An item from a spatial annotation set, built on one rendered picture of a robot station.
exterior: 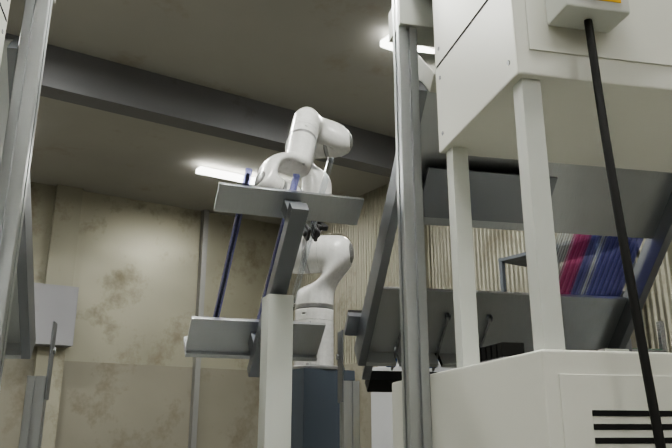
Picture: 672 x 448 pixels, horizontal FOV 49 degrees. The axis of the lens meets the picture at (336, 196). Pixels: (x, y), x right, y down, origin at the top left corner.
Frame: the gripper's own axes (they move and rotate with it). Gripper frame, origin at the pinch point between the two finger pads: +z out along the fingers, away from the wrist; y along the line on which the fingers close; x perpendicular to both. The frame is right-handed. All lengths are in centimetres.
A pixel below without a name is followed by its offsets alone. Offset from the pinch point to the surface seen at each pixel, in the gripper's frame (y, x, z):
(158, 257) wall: 44, 319, -705
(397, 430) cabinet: 8, 19, 55
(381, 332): 16.8, 17.1, 19.0
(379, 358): 17.2, 23.4, 20.5
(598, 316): 72, 6, 26
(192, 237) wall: 87, 299, -733
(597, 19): 11, -65, 75
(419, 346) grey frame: 4, -4, 62
